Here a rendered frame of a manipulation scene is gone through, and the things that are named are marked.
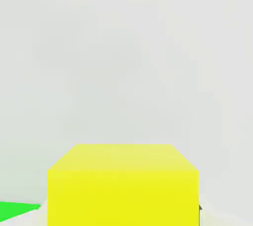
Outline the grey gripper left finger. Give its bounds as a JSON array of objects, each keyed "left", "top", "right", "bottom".
[{"left": 0, "top": 199, "right": 48, "bottom": 226}]

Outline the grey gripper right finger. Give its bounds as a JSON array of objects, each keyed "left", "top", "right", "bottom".
[{"left": 199, "top": 204, "right": 252, "bottom": 226}]

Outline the small yellow cube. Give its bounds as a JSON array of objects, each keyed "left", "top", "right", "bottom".
[{"left": 46, "top": 144, "right": 200, "bottom": 226}]

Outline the small green cube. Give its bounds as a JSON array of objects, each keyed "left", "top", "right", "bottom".
[{"left": 0, "top": 201, "right": 42, "bottom": 223}]

